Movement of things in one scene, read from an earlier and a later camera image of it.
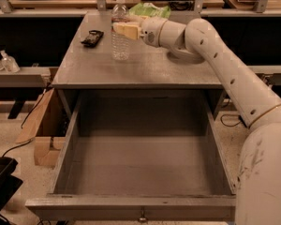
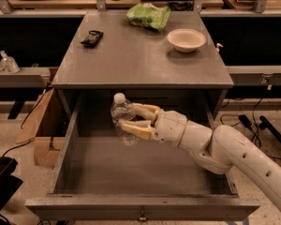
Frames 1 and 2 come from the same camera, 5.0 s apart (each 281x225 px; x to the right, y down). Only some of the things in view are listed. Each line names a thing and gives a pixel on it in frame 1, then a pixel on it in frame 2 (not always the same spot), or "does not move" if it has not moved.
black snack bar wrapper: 93,38 does not move
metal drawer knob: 142,218 does not move
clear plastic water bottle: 120,47 -> 122,109
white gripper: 150,30 -> 170,127
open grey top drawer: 140,157 does not move
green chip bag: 150,9 does not move
